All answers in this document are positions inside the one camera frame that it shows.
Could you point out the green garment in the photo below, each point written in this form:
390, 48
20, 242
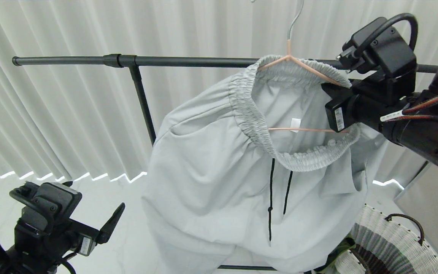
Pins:
340, 251

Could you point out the pink clothes hanger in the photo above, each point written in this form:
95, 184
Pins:
288, 47

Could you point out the black clothes rack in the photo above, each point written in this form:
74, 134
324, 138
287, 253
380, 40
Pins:
184, 61

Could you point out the white curtain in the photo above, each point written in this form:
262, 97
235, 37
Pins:
51, 114

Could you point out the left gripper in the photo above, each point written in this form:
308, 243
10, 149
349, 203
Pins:
86, 238

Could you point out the white laundry basket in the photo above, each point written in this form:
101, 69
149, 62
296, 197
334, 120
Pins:
394, 243

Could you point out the pale grey shorts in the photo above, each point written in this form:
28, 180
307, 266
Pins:
203, 171

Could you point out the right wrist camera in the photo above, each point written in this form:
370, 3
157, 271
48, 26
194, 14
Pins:
386, 49

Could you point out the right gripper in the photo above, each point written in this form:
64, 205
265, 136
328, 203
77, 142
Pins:
413, 140

